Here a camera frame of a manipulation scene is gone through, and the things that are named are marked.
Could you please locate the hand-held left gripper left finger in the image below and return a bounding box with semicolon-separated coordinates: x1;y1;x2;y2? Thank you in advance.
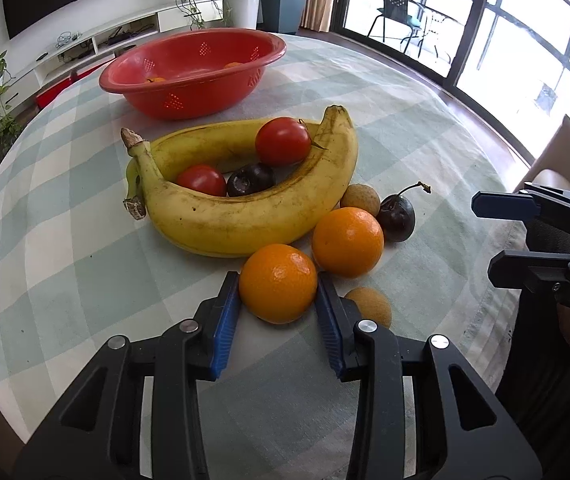
12;270;242;480

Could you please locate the red plastic colander bowl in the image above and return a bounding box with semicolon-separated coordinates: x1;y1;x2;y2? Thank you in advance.
99;29;287;121

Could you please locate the large yellow banana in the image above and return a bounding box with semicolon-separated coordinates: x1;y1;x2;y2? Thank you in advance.
121;105;360;259

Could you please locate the sliding glass door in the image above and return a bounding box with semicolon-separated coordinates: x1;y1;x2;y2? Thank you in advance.
332;0;570;128

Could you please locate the green checked tablecloth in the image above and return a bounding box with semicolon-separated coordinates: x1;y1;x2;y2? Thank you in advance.
0;30;528;480

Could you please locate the black patio chair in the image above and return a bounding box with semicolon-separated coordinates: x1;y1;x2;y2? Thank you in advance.
367;0;426;53

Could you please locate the tan armchair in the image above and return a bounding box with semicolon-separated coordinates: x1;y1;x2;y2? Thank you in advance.
514;114;570;196

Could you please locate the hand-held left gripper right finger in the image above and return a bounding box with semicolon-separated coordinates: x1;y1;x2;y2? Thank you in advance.
315;271;544;480

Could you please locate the white television cabinet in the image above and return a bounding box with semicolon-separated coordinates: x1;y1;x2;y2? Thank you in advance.
12;0;226;111

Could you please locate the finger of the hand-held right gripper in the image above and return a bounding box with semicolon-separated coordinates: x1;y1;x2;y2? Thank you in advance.
487;250;570;289
471;182;570;222

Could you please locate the dark purple round fruit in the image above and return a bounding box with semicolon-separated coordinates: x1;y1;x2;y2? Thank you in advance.
226;162;276;198

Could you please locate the large red tomato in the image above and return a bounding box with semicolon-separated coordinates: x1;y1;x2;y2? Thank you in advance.
255;116;328;166

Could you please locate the small red tomato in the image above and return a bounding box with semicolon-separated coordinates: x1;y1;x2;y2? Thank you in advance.
176;164;228;198

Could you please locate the brown longan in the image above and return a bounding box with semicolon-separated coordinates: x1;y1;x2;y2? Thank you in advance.
344;287;393;330
340;183;382;217

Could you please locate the patio table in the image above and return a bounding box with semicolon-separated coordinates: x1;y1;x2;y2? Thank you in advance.
405;7;466;66

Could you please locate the dark purple fruit with stem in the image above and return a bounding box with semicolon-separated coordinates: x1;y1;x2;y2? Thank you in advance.
376;181;432;243

